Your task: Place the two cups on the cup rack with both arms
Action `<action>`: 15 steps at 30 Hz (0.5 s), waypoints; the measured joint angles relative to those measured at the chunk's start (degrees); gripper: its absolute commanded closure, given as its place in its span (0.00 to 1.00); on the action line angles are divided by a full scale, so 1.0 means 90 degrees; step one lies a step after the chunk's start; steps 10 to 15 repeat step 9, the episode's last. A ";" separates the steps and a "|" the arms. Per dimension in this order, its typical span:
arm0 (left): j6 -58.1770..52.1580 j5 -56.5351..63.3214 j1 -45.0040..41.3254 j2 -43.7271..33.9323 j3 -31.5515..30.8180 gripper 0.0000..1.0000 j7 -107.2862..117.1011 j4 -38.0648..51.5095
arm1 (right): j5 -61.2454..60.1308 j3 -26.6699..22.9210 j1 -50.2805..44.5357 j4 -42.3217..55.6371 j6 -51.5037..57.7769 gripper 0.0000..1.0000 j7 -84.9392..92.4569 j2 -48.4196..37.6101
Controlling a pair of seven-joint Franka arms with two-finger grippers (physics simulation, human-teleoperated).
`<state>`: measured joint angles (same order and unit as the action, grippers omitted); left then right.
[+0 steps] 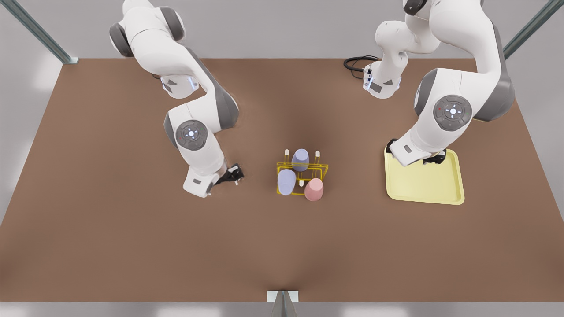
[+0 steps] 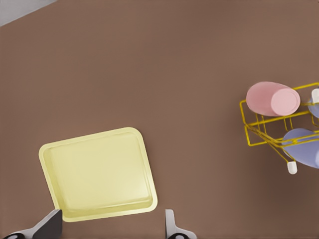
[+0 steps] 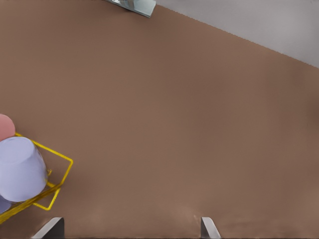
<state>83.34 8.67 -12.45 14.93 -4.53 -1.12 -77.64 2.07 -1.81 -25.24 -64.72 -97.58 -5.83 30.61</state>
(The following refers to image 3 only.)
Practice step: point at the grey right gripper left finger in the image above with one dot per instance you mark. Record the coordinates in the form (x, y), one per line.
(51, 229)

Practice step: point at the lavender cup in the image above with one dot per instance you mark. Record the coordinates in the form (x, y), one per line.
(20, 169)

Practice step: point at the silver frame post foot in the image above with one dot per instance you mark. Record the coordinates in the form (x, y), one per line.
(135, 6)

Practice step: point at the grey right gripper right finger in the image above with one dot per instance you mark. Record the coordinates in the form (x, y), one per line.
(208, 229)

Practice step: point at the pink cup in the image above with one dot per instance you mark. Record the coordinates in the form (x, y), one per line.
(5, 128)

